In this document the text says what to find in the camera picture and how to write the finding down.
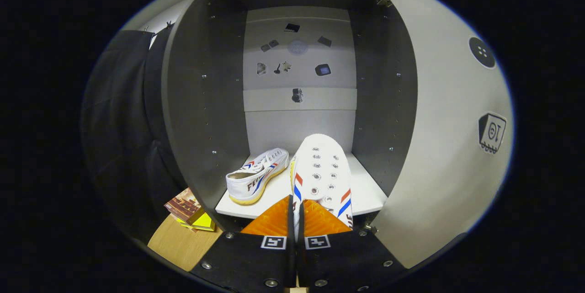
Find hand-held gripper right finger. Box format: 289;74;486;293
297;199;410;291

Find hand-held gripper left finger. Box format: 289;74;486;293
190;195;297;291

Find white striped shoe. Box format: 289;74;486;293
290;133;353;239
226;148;289;205

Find dark grey shoe cabinet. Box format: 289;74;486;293
162;0;419;232

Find white cabinet shelf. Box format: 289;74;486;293
215;151;389;219

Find yellow book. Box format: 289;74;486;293
176;208;216;232

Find brown book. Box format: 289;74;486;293
164;187;204;224

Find black backdrop cloth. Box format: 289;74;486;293
81;23;183;243

